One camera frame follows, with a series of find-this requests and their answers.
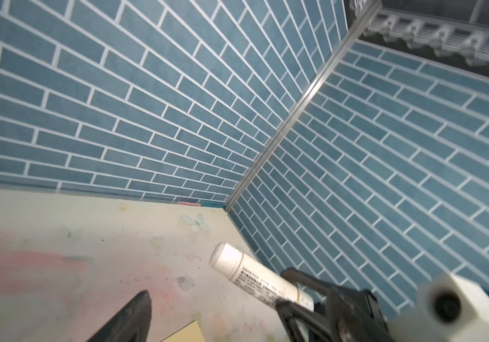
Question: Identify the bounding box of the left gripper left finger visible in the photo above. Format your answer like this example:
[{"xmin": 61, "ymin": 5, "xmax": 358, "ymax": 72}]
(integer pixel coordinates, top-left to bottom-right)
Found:
[{"xmin": 88, "ymin": 290, "xmax": 152, "ymax": 342}]

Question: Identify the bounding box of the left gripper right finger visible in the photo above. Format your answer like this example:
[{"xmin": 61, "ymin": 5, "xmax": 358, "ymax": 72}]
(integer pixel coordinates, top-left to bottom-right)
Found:
[{"xmin": 275, "ymin": 299, "xmax": 338, "ymax": 341}]

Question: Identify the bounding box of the white decorative roof trim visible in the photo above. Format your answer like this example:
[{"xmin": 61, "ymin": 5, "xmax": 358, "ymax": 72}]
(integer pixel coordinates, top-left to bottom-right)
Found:
[{"xmin": 362, "ymin": 1, "xmax": 489, "ymax": 77}]

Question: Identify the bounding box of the white glue stick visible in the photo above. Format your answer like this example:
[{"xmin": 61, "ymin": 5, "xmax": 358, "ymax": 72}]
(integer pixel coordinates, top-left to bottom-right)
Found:
[{"xmin": 210, "ymin": 242, "xmax": 314, "ymax": 312}]

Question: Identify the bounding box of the yellow envelope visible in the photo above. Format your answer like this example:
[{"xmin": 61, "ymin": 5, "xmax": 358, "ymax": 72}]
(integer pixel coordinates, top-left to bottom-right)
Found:
[{"xmin": 163, "ymin": 321, "xmax": 206, "ymax": 342}]

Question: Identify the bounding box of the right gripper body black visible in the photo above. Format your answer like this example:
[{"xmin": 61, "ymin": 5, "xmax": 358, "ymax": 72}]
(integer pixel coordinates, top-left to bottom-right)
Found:
[{"xmin": 280, "ymin": 268, "xmax": 392, "ymax": 341}]

